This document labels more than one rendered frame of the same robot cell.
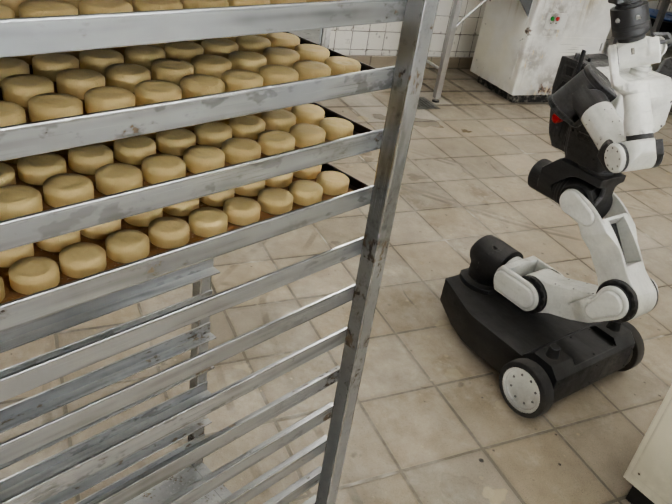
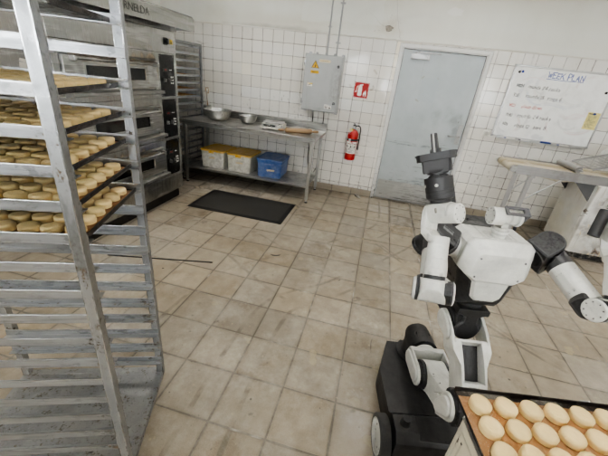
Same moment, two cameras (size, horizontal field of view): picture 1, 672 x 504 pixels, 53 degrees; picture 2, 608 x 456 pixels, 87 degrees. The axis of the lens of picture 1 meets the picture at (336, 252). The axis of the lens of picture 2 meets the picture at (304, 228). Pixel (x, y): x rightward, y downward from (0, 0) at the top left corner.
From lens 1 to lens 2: 1.19 m
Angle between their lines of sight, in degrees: 35
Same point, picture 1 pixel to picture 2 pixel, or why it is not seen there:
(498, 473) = not seen: outside the picture
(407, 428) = (293, 417)
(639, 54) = (440, 213)
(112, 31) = not seen: outside the picture
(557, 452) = not seen: outside the picture
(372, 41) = (476, 201)
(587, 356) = (438, 441)
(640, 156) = (426, 291)
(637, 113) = (430, 258)
